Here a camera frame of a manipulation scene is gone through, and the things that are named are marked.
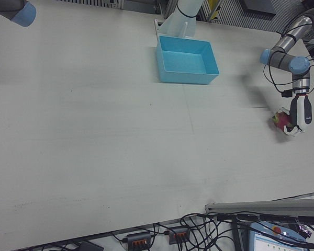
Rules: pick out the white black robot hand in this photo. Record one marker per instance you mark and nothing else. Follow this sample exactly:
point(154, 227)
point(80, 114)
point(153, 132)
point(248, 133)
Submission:
point(302, 112)

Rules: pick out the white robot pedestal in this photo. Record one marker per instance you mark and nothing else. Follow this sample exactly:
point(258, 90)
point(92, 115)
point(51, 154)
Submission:
point(176, 24)

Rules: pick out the flat dark grey device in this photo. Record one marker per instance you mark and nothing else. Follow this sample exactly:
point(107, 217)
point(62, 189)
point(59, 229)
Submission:
point(90, 246)

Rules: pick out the small dark plastic packet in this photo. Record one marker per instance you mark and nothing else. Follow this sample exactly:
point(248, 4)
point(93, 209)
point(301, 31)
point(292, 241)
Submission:
point(304, 231)

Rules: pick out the grey teach pendant large screen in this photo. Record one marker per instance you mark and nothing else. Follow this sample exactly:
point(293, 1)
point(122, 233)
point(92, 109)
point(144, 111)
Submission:
point(267, 240)

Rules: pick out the aluminium profile post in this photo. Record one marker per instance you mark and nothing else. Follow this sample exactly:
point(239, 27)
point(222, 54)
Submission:
point(251, 205)

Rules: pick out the green pepper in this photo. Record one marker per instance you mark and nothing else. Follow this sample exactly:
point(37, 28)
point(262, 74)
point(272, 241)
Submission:
point(280, 119)

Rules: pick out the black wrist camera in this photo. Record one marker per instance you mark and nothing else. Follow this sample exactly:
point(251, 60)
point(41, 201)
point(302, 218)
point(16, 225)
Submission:
point(287, 93)

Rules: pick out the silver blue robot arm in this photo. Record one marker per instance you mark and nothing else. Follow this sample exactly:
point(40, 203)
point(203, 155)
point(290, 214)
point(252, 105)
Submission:
point(23, 13)
point(280, 58)

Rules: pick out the light blue plastic bin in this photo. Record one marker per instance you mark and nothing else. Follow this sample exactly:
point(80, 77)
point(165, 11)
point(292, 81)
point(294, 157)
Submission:
point(185, 61)

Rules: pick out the dark grey cabinet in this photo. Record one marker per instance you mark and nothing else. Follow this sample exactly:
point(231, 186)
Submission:
point(259, 6)

